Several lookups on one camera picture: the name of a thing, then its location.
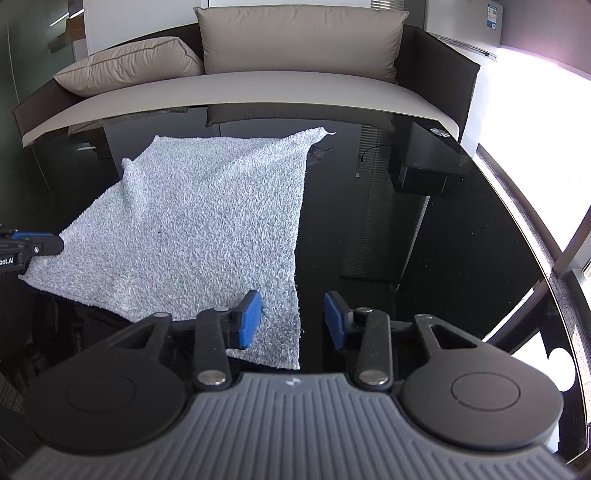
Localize dark sofa with beige seat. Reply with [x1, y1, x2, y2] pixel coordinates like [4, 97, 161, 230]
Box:
[13, 15, 479, 145]

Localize large beige back cushion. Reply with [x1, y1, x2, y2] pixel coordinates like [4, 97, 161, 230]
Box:
[194, 5, 409, 83]

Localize silver mini fridge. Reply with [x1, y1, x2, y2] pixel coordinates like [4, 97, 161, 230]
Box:
[425, 0, 504, 59]

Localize grey fluffy towel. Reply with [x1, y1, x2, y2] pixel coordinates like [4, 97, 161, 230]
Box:
[23, 127, 325, 370]

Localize small beige side cushion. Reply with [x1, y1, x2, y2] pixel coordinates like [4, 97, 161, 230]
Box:
[53, 36, 204, 98]

